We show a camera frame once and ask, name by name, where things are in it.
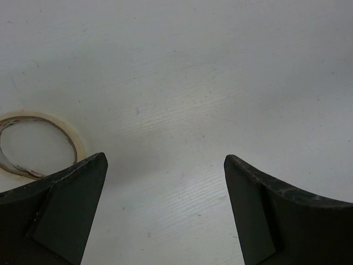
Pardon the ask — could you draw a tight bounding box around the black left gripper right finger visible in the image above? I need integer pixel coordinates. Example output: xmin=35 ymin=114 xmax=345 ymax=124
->
xmin=224 ymin=155 xmax=352 ymax=264

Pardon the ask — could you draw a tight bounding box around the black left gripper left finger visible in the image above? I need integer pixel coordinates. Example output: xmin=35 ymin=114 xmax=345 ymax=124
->
xmin=1 ymin=152 xmax=108 ymax=264

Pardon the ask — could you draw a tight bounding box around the beige tape roll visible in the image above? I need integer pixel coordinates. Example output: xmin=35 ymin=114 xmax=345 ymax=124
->
xmin=1 ymin=110 xmax=87 ymax=181

